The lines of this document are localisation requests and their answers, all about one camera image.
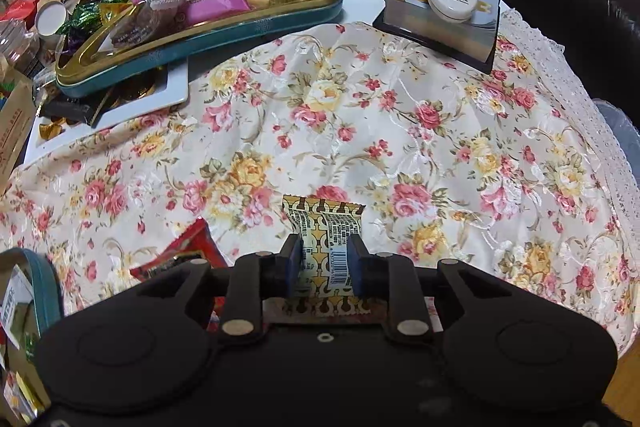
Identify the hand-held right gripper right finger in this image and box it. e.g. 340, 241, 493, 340
347, 233, 509, 342

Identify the red snack packet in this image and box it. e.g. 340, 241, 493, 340
129, 216, 232, 333

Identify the black leather sofa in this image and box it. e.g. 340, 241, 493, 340
414, 0, 640, 124

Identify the pile of purple green candies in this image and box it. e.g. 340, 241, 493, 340
56, 0, 132, 46

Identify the grey stool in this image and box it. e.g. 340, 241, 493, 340
594, 99, 640, 168

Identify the floral tablecloth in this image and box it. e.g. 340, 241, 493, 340
0, 9, 640, 355

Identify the plastic bottle with white cap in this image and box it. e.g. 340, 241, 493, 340
0, 1, 69, 58

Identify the white flat tray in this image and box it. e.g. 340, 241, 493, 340
24, 56, 190, 164

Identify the yellow card box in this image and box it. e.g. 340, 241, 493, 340
372, 0, 501, 76

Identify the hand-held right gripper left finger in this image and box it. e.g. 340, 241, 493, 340
134, 233, 304, 342

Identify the gold patterned snack packet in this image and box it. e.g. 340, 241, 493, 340
282, 194, 374, 317

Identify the long white snack packet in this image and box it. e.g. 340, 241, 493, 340
0, 266, 27, 349

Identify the black packet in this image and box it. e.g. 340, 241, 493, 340
39, 89, 117, 128

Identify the gold tin box teal rim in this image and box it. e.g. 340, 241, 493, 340
0, 249, 65, 410

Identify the clear packet of dark snacks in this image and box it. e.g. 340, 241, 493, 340
109, 4, 167, 48

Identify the large teal tin tray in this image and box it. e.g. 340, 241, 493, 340
53, 0, 345, 99

